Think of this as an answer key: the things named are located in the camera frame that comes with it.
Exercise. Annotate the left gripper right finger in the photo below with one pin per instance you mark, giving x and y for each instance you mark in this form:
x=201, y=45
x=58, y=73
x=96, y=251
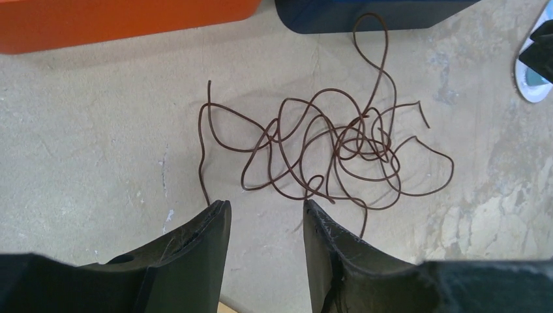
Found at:
x=346, y=274

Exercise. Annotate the blue packaged tool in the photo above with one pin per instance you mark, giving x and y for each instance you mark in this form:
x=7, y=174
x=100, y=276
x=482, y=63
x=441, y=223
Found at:
x=533, y=87

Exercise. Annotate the orange plastic bin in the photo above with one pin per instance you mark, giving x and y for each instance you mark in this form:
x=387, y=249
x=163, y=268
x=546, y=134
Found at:
x=32, y=26

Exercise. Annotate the dark blue plastic bin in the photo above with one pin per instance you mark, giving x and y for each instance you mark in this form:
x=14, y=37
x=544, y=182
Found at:
x=321, y=16

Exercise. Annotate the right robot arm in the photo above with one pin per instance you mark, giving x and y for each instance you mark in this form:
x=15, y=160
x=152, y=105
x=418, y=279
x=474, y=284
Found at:
x=538, y=56

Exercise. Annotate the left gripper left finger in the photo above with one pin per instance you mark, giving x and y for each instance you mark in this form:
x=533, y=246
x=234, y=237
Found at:
x=181, y=271

